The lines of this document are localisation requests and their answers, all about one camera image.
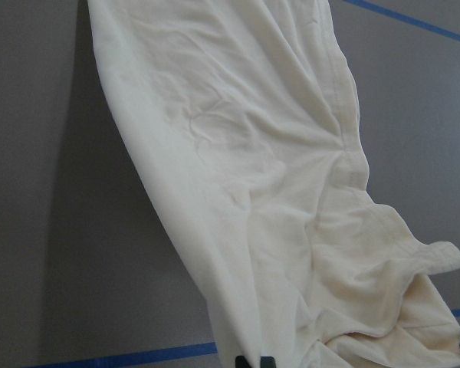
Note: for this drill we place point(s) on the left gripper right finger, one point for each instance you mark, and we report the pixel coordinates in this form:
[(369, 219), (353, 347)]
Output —
[(267, 362)]

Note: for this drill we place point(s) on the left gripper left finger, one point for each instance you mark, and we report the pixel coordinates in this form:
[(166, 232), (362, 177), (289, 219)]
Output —
[(241, 362)]

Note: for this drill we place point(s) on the beige long sleeve graphic shirt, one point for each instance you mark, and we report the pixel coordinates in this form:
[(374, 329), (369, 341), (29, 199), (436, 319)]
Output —
[(242, 120)]

